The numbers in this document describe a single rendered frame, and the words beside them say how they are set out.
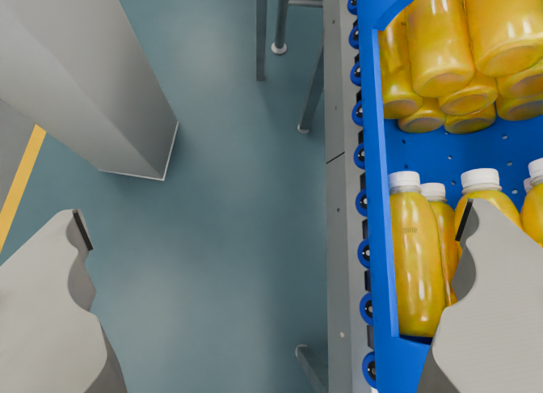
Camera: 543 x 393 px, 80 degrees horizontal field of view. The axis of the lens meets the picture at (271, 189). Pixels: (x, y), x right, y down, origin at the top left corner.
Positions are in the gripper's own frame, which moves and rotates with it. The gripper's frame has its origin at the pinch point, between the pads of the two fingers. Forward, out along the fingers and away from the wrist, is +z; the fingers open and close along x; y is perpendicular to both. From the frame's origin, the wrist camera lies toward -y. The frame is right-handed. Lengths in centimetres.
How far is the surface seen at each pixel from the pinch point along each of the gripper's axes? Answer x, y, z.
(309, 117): 14, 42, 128
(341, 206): 11.0, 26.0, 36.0
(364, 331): 11.9, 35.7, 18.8
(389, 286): 10.5, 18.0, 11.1
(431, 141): 25.0, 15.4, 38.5
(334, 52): 12, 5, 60
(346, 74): 13, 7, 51
